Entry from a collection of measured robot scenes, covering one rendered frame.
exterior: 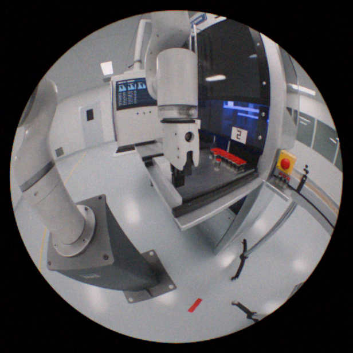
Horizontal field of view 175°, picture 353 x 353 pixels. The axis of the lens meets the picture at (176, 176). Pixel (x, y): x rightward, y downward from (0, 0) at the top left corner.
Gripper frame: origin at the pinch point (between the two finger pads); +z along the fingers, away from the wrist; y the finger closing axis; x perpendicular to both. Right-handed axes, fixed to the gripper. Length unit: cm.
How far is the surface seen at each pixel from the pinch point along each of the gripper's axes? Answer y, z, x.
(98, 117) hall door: 543, -46, 120
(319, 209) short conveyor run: -46, 4, -46
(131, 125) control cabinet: 90, -7, 3
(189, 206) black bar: -7.9, 2.4, 1.1
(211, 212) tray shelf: -10.9, 4.6, -3.7
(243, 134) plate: 4.2, -10.2, -35.0
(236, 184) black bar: -7.9, 2.6, -16.6
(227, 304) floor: -64, 93, -14
